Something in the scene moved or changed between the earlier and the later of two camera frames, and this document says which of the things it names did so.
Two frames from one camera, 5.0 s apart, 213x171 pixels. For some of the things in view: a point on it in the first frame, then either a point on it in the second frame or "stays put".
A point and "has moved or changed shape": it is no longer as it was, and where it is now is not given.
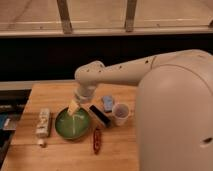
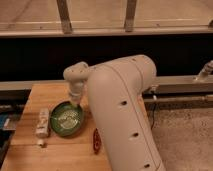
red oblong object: (97, 140) stays put
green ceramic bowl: (72, 127) has moved or changed shape
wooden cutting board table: (110, 143) stays put
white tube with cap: (42, 130) stays put
